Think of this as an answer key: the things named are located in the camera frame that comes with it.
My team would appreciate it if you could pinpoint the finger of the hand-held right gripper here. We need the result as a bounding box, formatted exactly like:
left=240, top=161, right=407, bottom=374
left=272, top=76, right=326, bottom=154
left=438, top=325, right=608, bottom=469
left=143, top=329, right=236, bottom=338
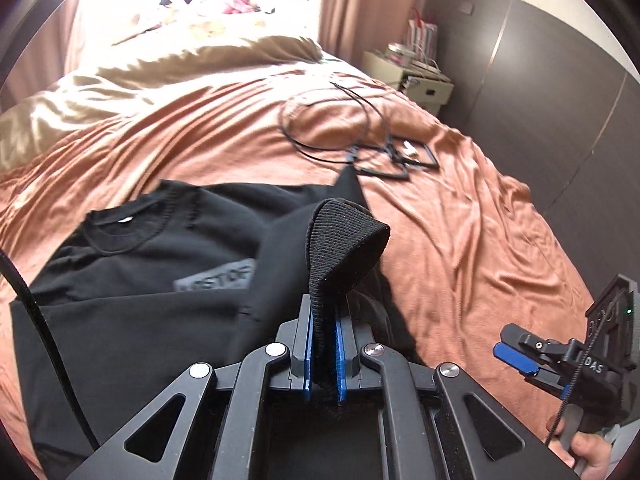
left=494, top=324, right=541, bottom=376
left=522, top=366, right=573, bottom=397

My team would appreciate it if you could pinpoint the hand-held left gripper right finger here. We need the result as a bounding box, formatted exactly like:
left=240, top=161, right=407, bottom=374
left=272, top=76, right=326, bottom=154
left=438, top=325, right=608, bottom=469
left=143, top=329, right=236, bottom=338
left=336, top=300, right=576, bottom=480

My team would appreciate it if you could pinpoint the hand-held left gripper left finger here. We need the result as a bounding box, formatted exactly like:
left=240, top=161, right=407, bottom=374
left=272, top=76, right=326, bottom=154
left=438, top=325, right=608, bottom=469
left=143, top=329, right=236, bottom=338
left=65, top=294, right=321, bottom=480

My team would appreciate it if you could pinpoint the black long-sleeve shirt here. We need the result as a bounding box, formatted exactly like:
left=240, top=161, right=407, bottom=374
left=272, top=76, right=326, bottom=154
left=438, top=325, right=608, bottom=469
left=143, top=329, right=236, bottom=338
left=10, top=167, right=441, bottom=480

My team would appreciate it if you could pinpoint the person's right forearm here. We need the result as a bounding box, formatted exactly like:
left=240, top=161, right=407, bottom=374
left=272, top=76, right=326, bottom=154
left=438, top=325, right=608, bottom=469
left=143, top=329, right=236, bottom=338
left=602, top=410, right=640, bottom=468

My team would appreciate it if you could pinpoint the person's right hand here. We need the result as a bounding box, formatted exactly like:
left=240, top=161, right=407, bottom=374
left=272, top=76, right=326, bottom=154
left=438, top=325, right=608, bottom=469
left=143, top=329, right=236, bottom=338
left=559, top=440, right=621, bottom=480

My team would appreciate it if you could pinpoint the brown blanket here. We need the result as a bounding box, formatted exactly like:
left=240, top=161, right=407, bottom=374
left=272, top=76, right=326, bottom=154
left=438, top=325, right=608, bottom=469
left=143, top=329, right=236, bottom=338
left=0, top=35, right=601, bottom=461

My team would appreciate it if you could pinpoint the grey wardrobe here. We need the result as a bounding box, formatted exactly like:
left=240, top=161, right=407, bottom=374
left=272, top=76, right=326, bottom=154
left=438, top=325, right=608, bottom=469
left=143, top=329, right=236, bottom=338
left=425, top=0, right=640, bottom=281

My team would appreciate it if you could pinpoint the cream nightstand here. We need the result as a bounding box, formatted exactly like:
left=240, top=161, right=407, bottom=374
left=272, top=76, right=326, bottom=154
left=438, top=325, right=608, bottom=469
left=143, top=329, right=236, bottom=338
left=362, top=50, right=456, bottom=118

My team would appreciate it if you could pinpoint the small round container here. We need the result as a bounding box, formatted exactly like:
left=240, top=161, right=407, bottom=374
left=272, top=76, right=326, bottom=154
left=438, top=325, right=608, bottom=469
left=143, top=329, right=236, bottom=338
left=386, top=43, right=417, bottom=67

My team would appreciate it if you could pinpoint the beige duvet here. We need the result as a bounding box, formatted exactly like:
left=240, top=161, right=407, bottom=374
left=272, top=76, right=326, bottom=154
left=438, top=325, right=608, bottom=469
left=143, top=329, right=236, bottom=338
left=0, top=35, right=326, bottom=171

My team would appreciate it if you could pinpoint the yellow bear printed cloth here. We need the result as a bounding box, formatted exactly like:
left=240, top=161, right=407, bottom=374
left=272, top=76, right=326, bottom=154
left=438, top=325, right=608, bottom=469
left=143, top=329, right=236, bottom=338
left=100, top=0, right=321, bottom=47

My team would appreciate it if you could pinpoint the pink curtain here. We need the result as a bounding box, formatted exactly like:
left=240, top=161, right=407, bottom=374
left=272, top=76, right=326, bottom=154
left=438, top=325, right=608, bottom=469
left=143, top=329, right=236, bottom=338
left=317, top=0, right=431, bottom=81
left=10, top=0, right=101, bottom=106

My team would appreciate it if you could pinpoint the black braided cable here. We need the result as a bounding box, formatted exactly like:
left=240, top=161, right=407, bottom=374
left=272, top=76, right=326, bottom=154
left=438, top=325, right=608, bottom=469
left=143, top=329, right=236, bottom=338
left=546, top=307, right=603, bottom=447
left=0, top=247, right=101, bottom=453

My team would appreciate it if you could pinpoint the black flat cable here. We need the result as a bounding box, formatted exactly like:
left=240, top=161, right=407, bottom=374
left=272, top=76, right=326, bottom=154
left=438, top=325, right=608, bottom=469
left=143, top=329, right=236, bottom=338
left=347, top=135, right=441, bottom=182

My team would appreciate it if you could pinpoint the thin black cable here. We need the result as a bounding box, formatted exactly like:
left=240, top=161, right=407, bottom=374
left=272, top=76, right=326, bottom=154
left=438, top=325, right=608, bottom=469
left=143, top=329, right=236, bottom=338
left=280, top=80, right=396, bottom=167

